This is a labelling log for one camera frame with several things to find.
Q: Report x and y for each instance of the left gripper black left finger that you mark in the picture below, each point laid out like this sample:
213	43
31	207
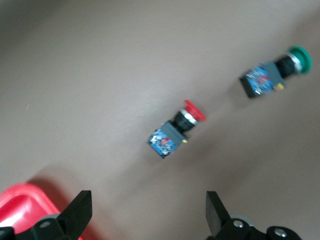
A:
72	220

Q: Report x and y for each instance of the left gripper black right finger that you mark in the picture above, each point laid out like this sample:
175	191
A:
220	220

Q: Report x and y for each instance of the red plastic tray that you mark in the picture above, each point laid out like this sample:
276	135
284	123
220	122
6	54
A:
22	207

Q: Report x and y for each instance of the red mushroom push button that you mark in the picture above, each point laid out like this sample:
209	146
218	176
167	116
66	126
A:
165	140

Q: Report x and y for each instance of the green mushroom push button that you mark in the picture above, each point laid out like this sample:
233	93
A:
260	80

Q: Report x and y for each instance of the brown table cover sheet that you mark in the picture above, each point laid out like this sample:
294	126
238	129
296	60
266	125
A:
100	75

